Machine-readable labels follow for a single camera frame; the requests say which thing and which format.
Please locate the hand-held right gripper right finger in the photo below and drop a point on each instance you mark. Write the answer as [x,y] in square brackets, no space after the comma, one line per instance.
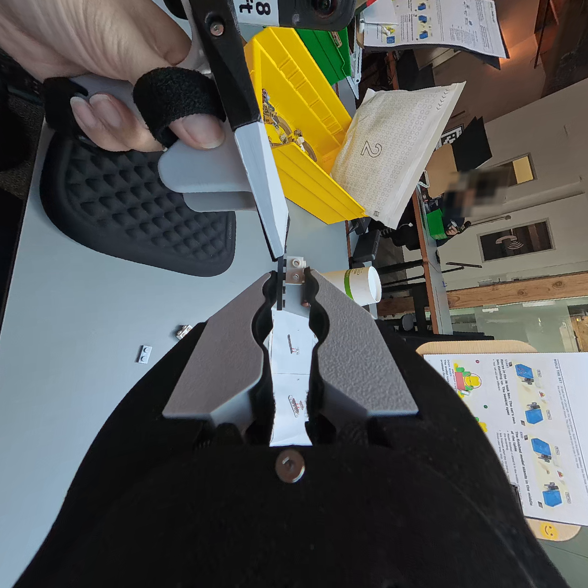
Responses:
[363,363]

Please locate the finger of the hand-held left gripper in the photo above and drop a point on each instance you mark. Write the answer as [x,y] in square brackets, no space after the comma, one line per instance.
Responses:
[264,193]

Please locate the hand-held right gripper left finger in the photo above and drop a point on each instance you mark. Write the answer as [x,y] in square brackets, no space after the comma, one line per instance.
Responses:
[220,363]

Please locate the small grey lego piece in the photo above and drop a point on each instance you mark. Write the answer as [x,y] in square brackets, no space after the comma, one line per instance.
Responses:
[183,331]

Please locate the pile of tan lego pieces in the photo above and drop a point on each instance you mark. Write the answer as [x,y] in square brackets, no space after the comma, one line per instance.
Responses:
[280,124]

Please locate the small grey lego plate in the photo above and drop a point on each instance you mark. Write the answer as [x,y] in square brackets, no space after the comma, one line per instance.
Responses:
[145,353]

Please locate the person's left hand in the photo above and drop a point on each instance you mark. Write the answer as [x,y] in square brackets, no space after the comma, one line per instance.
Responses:
[92,32]

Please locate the yellow plastic bin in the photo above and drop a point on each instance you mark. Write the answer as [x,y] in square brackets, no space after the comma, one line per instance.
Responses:
[312,183]

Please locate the paper cup with green band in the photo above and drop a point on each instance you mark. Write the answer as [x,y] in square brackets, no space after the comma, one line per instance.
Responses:
[349,282]

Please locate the green plastic bin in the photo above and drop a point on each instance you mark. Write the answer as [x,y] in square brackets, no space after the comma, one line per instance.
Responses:
[326,50]

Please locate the white metal book stand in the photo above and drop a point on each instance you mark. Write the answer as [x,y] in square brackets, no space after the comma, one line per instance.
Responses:
[356,69]

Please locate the black textured pad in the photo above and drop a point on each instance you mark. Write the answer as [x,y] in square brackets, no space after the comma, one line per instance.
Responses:
[138,216]

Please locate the white paper bag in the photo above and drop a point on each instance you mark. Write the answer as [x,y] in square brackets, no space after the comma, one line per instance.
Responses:
[395,151]

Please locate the printed instruction sheet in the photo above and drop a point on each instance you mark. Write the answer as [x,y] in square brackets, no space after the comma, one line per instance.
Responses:
[450,23]
[505,413]

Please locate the black framed marker sign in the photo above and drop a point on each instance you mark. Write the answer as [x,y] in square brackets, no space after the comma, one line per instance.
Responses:
[473,142]

